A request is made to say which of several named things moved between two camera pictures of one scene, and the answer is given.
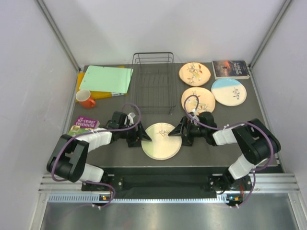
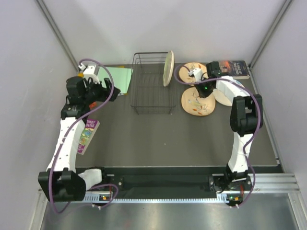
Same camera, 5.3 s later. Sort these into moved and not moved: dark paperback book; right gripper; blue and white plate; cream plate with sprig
Moved: right gripper; cream plate with sprig
Not moved: blue and white plate; dark paperback book
